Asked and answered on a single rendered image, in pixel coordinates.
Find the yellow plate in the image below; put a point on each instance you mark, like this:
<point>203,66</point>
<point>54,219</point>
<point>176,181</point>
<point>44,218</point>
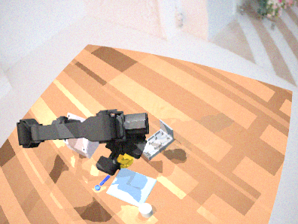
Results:
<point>125,160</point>

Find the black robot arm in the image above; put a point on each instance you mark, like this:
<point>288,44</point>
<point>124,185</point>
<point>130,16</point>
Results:
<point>103,127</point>

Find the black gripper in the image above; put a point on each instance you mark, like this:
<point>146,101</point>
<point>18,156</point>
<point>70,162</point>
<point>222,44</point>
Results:
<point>110,165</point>

